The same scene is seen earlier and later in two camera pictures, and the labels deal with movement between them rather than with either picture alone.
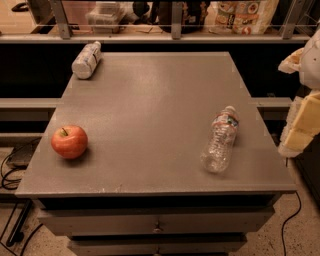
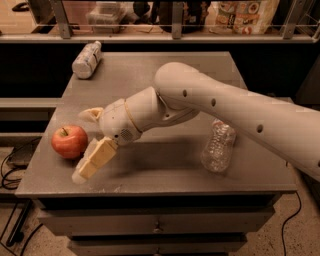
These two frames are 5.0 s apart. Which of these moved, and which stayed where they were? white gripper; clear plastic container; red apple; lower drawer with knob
Moved: white gripper
Stayed: clear plastic container; lower drawer with knob; red apple
